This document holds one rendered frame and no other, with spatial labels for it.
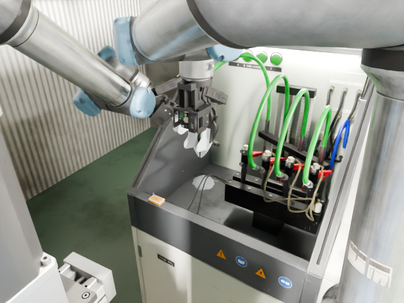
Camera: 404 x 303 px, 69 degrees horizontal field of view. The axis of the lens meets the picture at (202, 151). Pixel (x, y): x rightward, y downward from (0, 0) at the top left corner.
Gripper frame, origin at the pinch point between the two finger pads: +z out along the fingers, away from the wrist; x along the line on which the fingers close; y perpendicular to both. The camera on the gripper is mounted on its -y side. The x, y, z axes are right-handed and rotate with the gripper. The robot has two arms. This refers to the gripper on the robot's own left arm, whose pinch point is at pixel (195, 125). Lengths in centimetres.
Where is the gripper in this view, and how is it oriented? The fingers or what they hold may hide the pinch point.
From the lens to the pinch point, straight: 96.3
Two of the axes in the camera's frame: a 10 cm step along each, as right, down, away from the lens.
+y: -6.1, 7.9, -0.5
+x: 3.6, 2.3, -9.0
